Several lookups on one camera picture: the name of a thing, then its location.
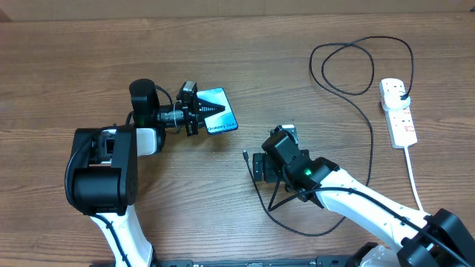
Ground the Samsung Galaxy smartphone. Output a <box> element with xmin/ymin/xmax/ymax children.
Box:
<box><xmin>197</xmin><ymin>88</ymin><xmax>238</xmax><ymax>135</ymax></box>

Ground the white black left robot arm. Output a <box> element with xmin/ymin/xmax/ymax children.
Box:
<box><xmin>65</xmin><ymin>79</ymin><xmax>237</xmax><ymax>266</ymax></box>

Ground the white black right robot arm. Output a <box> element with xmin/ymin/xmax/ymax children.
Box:
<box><xmin>245</xmin><ymin>125</ymin><xmax>474</xmax><ymax>266</ymax></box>

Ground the white charger plug adapter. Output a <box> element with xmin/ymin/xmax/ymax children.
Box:
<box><xmin>381</xmin><ymin>90</ymin><xmax>411</xmax><ymax>112</ymax></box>

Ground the white power strip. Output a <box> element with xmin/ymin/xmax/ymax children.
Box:
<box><xmin>379</xmin><ymin>77</ymin><xmax>419</xmax><ymax>150</ymax></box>

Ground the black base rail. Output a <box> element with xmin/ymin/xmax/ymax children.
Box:
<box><xmin>150</xmin><ymin>255</ymin><xmax>362</xmax><ymax>267</ymax></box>

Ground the white power strip cord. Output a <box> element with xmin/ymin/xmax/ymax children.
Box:
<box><xmin>403</xmin><ymin>146</ymin><xmax>426</xmax><ymax>213</ymax></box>

